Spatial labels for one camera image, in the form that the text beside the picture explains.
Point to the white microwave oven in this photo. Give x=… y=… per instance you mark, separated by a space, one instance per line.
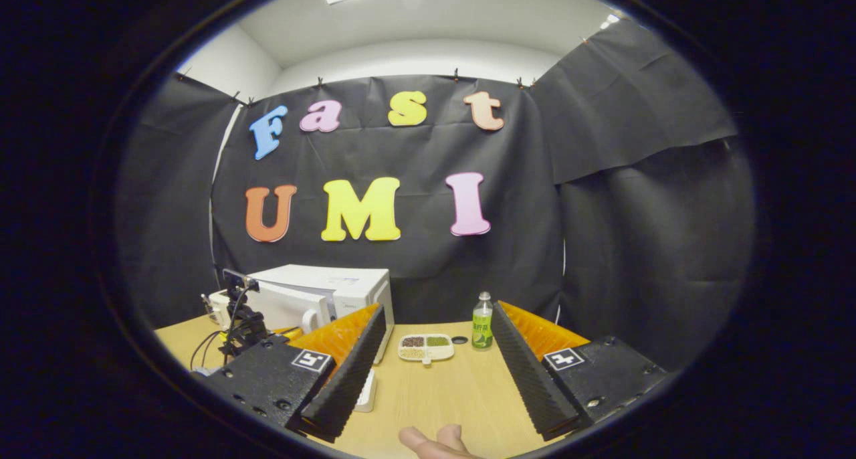
x=348 y=285

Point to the small ceiling light panel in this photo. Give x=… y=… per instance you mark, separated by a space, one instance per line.
x=610 y=21

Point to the row of black clips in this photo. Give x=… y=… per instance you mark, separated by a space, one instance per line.
x=455 y=75

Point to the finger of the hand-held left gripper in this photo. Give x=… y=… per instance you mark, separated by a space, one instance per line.
x=289 y=333

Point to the small black round cap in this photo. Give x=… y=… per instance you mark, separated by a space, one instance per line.
x=459 y=340

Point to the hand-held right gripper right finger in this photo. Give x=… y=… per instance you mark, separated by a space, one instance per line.
x=535 y=392

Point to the white divided grain dish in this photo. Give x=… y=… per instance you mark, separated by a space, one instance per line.
x=426 y=346

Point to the green drink bottle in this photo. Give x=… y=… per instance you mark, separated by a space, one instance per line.
x=482 y=328

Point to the white toaster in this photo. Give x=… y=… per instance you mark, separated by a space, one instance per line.
x=219 y=308

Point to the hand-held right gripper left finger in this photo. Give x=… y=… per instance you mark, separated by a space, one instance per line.
x=341 y=392

